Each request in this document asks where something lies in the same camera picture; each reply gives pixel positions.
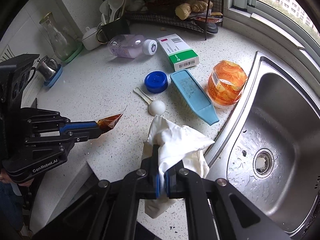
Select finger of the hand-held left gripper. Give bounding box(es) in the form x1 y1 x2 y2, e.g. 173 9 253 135
24 127 104 153
24 107 101 133

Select white tissue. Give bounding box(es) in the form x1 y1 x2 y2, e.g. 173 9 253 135
143 115 215 218

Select white and green box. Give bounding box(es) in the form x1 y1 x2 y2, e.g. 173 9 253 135
157 34 200 72

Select blue round lid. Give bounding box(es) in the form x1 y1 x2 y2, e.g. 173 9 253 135
144 71 168 93

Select red snack packet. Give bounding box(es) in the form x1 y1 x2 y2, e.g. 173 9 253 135
192 11 223 23

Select white plastic measuring spoon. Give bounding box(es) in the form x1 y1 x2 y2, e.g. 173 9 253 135
134 87 165 116

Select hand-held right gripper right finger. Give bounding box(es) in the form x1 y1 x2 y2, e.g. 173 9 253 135
164 160 290 240

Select blue scrub brush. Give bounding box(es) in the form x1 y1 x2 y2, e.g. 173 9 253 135
170 69 220 125

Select small steel pitcher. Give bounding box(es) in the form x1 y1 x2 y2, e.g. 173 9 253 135
37 56 58 80

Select ginger root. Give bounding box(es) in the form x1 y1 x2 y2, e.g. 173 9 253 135
174 0 214 20

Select person's left hand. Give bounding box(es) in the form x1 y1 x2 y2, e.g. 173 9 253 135
0 169 33 186

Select clear purple bottle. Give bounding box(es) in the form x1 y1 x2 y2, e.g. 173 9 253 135
107 34 158 59

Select white ceramic pot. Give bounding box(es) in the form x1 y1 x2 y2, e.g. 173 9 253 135
82 27 102 51

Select black wire rack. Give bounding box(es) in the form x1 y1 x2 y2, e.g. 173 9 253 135
121 0 224 40

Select orange plastic jar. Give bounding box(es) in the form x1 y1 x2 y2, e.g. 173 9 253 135
207 60 248 105

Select dark utensil mug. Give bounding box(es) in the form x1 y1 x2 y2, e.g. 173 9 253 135
97 17 130 44

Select black round dish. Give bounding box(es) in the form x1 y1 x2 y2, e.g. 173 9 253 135
205 22 218 35

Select large white serving spoon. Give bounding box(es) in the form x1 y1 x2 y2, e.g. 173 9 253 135
110 0 125 22

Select green tray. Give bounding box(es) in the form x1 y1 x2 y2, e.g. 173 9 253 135
60 42 84 64

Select sink drain strainer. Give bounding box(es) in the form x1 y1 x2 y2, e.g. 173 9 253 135
252 149 275 179

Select blue coaster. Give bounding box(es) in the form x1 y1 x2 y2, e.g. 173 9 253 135
43 64 63 88

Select brown sauce packet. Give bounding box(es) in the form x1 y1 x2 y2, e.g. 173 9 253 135
96 106 128 133

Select glass carafe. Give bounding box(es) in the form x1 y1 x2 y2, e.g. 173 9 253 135
39 12 78 62

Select wooden chopsticks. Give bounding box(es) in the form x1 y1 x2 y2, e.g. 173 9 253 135
119 0 131 18

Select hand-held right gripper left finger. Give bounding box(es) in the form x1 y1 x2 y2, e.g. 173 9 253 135
32 144 162 240

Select garlic bulb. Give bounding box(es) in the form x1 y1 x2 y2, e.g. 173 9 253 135
132 0 148 12

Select stainless steel sink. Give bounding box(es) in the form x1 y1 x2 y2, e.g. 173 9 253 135
204 51 320 235

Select small white serving spoon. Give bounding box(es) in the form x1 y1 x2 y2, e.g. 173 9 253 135
99 0 110 24

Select person's blue jeans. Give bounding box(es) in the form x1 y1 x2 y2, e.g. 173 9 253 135
0 181 30 232

